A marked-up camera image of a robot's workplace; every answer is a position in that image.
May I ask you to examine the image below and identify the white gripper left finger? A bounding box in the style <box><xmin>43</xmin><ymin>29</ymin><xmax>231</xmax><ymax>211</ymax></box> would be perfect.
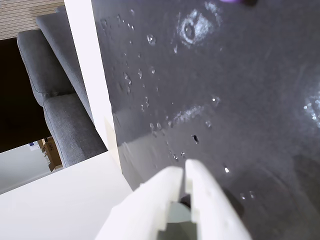
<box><xmin>94</xmin><ymin>165</ymin><xmax>185</xmax><ymax>240</ymax></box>

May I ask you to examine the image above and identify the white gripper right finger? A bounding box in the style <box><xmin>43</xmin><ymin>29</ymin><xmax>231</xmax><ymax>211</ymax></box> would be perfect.
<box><xmin>184</xmin><ymin>158</ymin><xmax>253</xmax><ymax>240</ymax></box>

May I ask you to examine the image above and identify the brown cardboard box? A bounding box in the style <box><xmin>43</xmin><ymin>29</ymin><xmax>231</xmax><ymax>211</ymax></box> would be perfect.
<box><xmin>39</xmin><ymin>136</ymin><xmax>63</xmax><ymax>172</ymax></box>

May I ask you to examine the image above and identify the dark grey plastic mat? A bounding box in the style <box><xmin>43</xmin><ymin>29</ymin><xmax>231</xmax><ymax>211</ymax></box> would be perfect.
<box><xmin>90</xmin><ymin>0</ymin><xmax>320</xmax><ymax>240</ymax></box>

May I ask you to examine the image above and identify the grey fabric sofa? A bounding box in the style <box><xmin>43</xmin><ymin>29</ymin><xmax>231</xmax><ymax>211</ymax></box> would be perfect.
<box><xmin>16</xmin><ymin>5</ymin><xmax>109</xmax><ymax>168</ymax></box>

